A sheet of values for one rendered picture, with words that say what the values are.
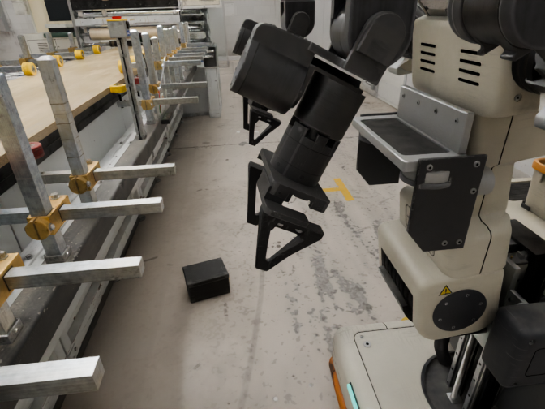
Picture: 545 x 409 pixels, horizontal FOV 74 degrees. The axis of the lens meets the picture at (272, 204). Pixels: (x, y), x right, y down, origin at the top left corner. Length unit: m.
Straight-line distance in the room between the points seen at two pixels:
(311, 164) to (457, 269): 0.42
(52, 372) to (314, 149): 0.43
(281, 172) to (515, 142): 0.42
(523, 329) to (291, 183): 0.53
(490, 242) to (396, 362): 0.64
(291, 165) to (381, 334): 1.01
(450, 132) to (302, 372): 1.15
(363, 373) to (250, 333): 0.63
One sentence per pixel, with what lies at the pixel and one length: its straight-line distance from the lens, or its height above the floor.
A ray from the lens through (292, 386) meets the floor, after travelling 1.51.
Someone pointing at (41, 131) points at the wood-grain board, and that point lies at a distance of 1.48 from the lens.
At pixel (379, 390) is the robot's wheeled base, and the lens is 1.19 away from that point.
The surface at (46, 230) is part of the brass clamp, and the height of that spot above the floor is 0.81.
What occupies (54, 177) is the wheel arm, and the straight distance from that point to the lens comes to 1.28.
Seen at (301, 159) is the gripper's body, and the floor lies 1.10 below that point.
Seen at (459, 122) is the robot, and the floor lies 1.09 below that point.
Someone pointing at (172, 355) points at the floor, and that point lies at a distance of 1.66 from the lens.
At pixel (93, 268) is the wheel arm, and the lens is 0.77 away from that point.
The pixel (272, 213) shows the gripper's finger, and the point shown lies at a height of 1.07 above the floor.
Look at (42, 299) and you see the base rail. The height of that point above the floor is 0.70.
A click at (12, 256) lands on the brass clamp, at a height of 0.83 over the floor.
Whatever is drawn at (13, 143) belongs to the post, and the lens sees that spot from 0.94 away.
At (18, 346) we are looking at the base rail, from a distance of 0.86.
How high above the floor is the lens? 1.24
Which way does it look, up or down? 28 degrees down
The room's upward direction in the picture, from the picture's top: 2 degrees counter-clockwise
